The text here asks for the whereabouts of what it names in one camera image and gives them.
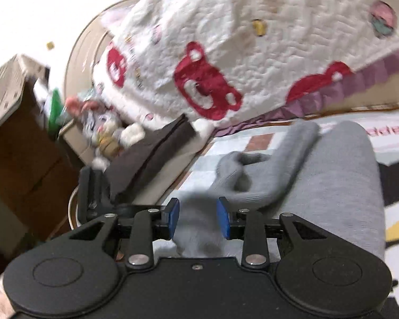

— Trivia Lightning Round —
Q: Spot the grey plush toy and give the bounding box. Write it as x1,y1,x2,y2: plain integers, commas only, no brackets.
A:
65,95,147,170

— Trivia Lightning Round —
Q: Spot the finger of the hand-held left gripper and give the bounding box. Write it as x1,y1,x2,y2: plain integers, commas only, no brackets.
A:
77,165,115,224

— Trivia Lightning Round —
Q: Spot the green packet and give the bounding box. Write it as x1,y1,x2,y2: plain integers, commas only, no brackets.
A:
48,88,66,134

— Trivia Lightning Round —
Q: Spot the small cardboard box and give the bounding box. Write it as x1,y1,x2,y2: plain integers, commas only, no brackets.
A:
58,119,101,171

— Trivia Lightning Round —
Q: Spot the white quilt red bear print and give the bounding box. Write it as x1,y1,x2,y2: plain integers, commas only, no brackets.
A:
92,0,399,131

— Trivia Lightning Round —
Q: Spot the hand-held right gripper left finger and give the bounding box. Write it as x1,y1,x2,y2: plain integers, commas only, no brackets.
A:
68,197,181,270

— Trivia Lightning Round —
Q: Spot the beige round bed frame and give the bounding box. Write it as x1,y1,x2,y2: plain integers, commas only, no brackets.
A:
65,0,144,107

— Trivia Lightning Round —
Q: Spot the brown folded cloth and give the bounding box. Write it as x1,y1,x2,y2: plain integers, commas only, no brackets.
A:
105,113,199,204

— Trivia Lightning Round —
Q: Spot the large cardboard box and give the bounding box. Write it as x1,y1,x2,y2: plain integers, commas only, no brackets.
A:
0,53,84,260

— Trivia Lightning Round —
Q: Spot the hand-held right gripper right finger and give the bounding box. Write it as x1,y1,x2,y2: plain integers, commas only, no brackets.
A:
217,196,328,268

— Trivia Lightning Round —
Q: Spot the grey garment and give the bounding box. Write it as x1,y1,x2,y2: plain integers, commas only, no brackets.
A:
172,120,386,260

